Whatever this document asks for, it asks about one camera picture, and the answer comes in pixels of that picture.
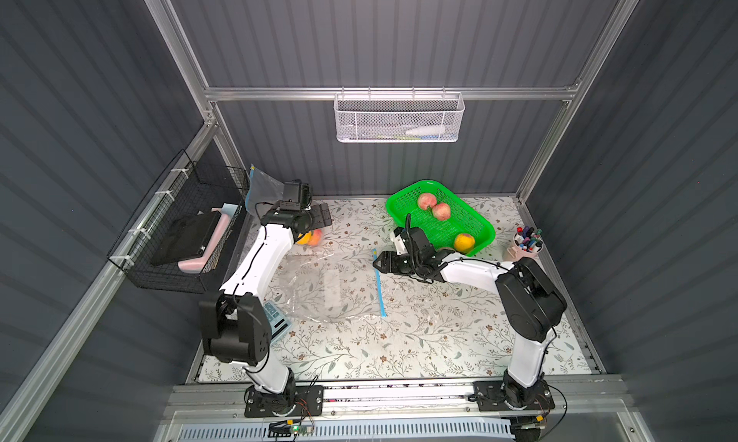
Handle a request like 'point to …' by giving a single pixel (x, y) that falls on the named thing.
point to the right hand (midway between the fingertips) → (378, 267)
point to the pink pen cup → (525, 245)
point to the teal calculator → (278, 323)
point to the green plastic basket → (463, 219)
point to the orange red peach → (316, 237)
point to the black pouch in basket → (186, 237)
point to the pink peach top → (427, 200)
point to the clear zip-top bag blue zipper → (262, 187)
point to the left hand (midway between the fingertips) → (317, 216)
